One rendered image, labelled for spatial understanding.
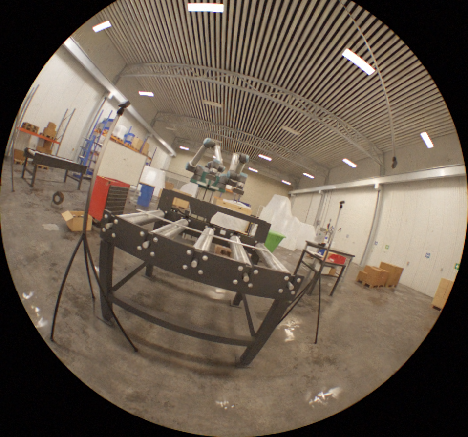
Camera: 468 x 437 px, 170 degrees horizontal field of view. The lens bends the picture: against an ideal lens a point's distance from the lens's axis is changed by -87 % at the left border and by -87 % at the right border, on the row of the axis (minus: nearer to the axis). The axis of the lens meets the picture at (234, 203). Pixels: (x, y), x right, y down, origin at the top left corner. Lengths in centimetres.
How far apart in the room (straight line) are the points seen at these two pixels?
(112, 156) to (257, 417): 617
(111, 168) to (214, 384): 573
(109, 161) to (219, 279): 529
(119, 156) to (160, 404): 586
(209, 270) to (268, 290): 38
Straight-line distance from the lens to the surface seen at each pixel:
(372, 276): 621
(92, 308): 168
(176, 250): 90
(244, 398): 139
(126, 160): 602
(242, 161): 247
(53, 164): 573
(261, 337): 126
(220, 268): 90
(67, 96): 1121
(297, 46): 820
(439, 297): 725
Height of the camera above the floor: 122
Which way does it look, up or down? 1 degrees up
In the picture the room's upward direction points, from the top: 18 degrees clockwise
